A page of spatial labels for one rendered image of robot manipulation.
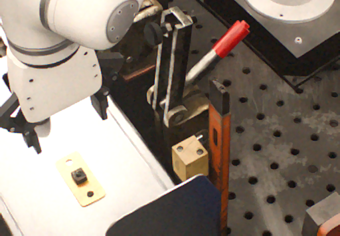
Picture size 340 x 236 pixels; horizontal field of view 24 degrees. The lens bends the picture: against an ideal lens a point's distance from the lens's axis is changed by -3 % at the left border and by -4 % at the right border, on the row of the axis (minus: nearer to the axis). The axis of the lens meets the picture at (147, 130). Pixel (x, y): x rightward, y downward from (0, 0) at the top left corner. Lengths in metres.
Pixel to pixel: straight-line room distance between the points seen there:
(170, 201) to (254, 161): 0.78
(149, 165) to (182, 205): 0.39
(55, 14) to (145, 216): 0.21
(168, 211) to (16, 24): 0.25
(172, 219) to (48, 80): 0.25
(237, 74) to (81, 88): 0.69
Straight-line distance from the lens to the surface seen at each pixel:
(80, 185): 1.09
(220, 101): 0.93
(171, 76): 1.01
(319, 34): 1.54
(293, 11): 1.55
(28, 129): 0.95
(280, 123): 1.51
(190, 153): 1.03
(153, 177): 1.09
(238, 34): 1.05
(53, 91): 0.91
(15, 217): 1.08
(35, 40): 0.82
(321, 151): 1.48
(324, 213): 0.84
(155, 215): 0.70
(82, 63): 0.90
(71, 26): 0.75
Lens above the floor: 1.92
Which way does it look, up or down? 54 degrees down
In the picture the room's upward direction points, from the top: 6 degrees counter-clockwise
